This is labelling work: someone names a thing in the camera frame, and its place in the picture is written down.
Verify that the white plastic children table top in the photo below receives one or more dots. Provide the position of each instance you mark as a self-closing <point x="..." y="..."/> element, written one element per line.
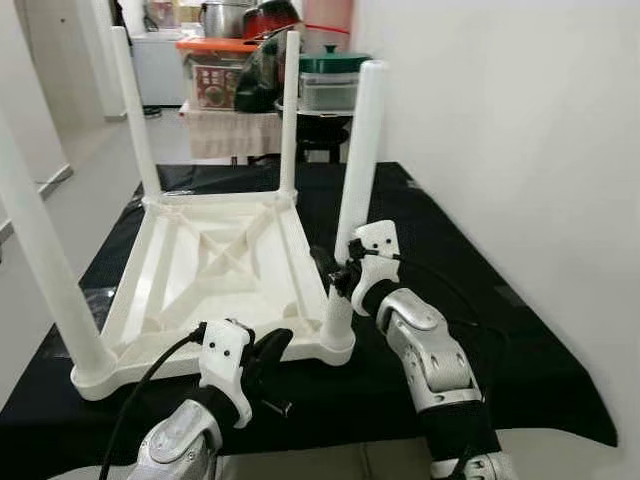
<point x="210" y="290"/>

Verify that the black tablecloth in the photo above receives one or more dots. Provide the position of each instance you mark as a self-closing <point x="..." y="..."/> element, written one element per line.
<point x="440" y="240"/>

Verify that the grey metal table leg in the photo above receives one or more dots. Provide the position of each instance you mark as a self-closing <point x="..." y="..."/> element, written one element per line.
<point x="372" y="455"/>

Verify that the black round stool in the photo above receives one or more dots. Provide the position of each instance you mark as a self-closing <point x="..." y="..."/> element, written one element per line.
<point x="325" y="150"/>

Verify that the small grey tape piece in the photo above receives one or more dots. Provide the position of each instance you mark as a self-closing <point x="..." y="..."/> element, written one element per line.
<point x="411" y="184"/>

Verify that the beige cloth covered table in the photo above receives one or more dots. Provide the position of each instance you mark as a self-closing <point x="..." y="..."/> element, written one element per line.
<point x="230" y="132"/>

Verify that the small clear tape patch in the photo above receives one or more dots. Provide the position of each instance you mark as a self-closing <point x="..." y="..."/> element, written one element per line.
<point x="105" y="298"/>

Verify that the clear container with green lid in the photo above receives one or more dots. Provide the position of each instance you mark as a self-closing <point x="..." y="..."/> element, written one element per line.
<point x="330" y="85"/>

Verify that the large reflective pot lid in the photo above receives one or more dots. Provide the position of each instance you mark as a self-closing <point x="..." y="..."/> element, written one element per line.
<point x="258" y="75"/>

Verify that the clear container with orange lid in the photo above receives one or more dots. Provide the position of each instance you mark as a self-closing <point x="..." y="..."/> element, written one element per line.
<point x="215" y="80"/>

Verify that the flat round dark floor object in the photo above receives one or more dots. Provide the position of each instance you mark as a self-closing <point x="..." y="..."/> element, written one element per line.
<point x="151" y="110"/>

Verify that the pink plastic container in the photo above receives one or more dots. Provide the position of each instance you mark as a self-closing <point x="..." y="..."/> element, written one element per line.
<point x="328" y="20"/>

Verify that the red metal pot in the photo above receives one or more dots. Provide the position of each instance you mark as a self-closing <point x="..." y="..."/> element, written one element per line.
<point x="270" y="18"/>

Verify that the steel cooking pot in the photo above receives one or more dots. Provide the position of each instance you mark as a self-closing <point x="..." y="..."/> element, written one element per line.
<point x="225" y="18"/>

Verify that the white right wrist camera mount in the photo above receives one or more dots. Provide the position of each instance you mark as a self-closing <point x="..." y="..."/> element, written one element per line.
<point x="378" y="245"/>

